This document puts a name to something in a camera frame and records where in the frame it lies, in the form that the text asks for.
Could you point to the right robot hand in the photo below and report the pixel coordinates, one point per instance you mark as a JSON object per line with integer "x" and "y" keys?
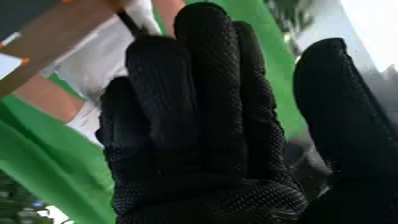
{"x": 201, "y": 140}

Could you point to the white sheet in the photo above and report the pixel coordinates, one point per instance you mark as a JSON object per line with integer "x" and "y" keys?
{"x": 10, "y": 66}

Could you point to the dark mat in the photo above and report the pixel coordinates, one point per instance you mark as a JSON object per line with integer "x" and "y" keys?
{"x": 23, "y": 16}

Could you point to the person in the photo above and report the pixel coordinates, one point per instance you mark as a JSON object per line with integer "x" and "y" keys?
{"x": 94, "y": 66}

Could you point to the black stand pole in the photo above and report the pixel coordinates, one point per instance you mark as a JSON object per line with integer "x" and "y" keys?
{"x": 131, "y": 24}

